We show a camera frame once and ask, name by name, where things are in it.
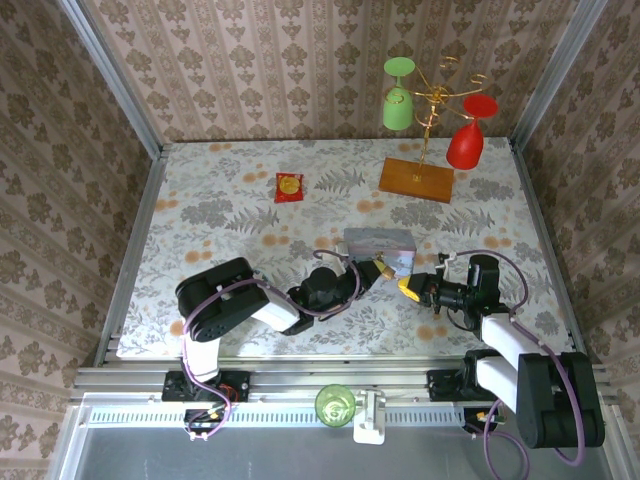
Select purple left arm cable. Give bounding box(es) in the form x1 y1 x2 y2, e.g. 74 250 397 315
180 248 362 442

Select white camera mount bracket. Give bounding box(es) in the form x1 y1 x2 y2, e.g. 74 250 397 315
352 389 388 446

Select green wine glass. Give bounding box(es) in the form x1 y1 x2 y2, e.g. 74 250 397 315
382 56 417 133

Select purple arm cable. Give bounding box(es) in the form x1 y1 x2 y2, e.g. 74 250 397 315
449 247 587 480
180 248 362 442

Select grey metal tray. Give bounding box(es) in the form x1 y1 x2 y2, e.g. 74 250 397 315
49 392 621 480

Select green plastic cup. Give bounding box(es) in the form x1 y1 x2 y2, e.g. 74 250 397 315
314 383 358 429

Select aluminium frame corner post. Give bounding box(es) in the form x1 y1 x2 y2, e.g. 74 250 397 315
511 0 609 147
57 0 165 159

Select aluminium table side rail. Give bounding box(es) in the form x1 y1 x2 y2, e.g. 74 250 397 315
508 138 587 354
93 144 170 369

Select pastel printed storage box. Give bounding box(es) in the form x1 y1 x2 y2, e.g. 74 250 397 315
343 227 417 276

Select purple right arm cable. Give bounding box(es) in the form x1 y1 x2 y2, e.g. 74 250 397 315
449 247 587 480

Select aluminium front frame rails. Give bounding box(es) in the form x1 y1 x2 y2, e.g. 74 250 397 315
73 355 617 404

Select slotted grey cable duct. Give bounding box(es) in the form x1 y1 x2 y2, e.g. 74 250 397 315
82 405 484 428

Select red snack packet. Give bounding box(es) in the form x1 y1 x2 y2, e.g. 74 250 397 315
273 172 306 204

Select red wine glass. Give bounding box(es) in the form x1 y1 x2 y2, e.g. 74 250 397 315
445 95 500 172

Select gold wire rack wooden base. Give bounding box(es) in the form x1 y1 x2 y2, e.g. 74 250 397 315
378 55 490 204

